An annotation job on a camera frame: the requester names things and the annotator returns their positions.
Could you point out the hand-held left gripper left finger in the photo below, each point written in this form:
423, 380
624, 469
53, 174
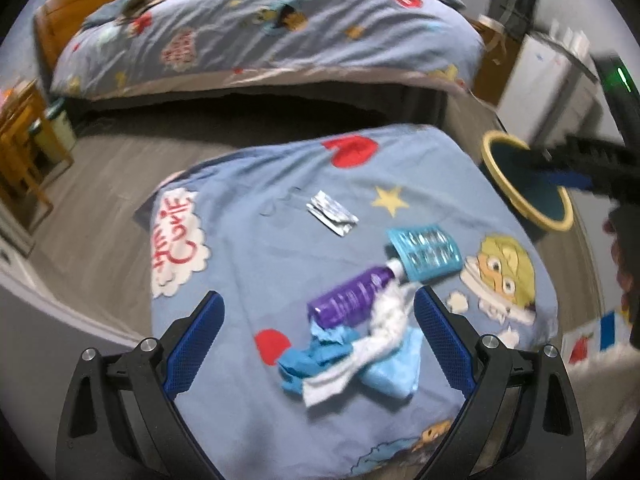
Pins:
195, 345

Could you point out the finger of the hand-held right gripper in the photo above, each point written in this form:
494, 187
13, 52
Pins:
570, 181
580, 152

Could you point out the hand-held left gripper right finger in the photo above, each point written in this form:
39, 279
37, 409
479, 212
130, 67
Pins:
442, 340

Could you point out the yellow-rimmed teal trash bin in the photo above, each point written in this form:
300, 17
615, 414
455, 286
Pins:
515, 172

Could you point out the long white paper towel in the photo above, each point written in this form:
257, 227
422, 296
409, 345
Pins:
387, 320

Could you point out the teal blister pack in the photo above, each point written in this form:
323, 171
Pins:
425, 252

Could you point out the purple bottle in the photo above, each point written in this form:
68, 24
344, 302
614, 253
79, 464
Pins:
350, 297

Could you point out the silver foil wrapper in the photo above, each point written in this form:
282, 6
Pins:
330, 210

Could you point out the small green-lidded trash can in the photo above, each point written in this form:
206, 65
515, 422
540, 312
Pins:
52, 132

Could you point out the person's right hand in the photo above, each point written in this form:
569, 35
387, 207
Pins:
624, 285

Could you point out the white air purifier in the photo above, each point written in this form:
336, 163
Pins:
540, 80

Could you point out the wooden cabinet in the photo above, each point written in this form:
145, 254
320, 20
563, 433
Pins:
492, 80

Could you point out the blue and white packet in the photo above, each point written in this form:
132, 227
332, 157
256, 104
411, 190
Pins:
607, 330

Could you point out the black television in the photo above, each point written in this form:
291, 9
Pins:
510, 5

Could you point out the wooden chair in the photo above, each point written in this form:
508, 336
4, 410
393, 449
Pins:
15, 170

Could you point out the grey bed base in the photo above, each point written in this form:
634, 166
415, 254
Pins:
300, 105

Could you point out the printed blue duvet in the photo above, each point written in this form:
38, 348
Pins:
300, 45

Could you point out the wooden desk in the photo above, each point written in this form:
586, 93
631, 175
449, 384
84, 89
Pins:
20, 97

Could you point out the dark plush toy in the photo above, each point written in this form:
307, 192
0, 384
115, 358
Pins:
135, 7

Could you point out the wooden bed headboard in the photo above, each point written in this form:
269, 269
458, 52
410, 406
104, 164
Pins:
65, 15

